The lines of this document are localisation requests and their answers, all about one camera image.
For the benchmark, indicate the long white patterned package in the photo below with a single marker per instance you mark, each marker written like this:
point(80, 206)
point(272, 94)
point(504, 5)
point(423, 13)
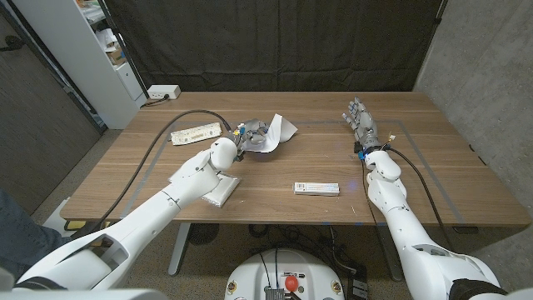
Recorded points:
point(195, 133)

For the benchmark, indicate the white paper sheet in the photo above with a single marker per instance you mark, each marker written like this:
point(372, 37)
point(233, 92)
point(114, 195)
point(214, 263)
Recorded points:
point(281, 131)

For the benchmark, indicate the grey table leg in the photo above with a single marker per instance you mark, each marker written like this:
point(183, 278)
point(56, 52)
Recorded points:
point(179, 250)
point(390, 254)

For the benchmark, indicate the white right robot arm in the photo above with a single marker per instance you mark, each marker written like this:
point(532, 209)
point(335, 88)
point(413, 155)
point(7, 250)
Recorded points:
point(412, 241)

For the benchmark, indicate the white shelf cabinet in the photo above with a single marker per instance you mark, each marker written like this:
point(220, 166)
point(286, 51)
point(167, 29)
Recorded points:
point(79, 54)

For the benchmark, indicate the white power strip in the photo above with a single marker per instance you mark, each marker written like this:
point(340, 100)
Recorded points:
point(163, 91)

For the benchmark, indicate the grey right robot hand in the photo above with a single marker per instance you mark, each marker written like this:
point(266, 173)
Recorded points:
point(365, 124)

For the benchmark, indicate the red emergency stop button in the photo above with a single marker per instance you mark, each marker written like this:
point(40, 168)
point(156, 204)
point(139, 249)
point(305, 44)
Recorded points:
point(291, 283)

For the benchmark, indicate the black backdrop pole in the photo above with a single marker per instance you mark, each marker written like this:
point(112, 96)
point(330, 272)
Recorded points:
point(125, 50)

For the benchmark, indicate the black backdrop curtain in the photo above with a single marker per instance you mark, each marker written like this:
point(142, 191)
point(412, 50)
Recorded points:
point(275, 41)

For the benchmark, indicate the dark shoe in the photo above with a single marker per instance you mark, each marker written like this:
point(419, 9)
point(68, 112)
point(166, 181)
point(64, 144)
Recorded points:
point(83, 231)

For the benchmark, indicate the black floor power strip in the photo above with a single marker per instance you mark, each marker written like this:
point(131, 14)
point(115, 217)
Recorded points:
point(358, 285)

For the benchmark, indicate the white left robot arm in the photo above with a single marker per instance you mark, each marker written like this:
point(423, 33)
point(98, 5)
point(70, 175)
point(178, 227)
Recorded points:
point(145, 225)

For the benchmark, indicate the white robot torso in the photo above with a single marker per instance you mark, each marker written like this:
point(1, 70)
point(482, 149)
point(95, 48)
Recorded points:
point(283, 271)

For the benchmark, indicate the person's leg in jeans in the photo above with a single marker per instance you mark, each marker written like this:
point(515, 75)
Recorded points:
point(23, 246)

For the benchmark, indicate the small cardboard box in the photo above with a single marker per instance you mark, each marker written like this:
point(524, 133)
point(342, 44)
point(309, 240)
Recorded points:
point(116, 56)

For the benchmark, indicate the clear plastic packet with card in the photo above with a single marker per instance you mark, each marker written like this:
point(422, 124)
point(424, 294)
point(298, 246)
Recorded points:
point(225, 189)

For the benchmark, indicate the white toothpaste box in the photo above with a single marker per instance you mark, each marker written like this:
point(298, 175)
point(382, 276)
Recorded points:
point(316, 189)

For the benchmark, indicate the round black floor fan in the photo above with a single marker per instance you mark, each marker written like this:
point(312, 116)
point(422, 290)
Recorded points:
point(203, 233)

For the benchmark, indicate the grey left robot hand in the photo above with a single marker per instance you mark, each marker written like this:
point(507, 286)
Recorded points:
point(252, 129)

